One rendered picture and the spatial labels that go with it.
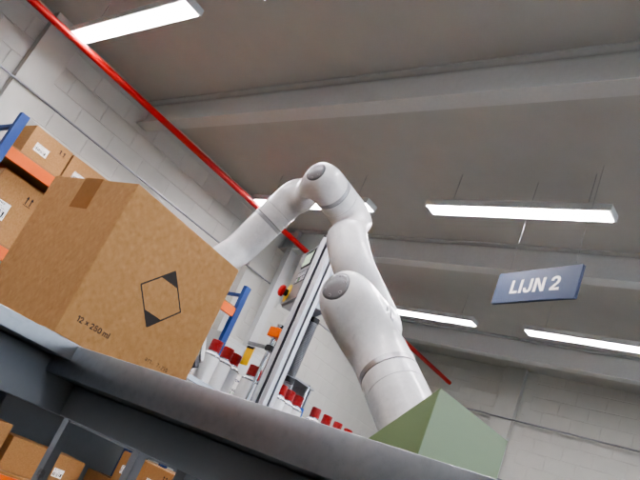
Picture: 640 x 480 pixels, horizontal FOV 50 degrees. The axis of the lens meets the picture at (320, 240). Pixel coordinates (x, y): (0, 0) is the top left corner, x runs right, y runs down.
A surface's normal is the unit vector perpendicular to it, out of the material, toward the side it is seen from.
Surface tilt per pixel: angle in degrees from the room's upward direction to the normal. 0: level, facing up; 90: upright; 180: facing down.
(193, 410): 90
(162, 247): 90
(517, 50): 180
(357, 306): 106
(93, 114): 90
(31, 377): 90
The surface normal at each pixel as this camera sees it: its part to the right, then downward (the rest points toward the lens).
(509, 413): -0.54, -0.52
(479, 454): 0.71, 0.02
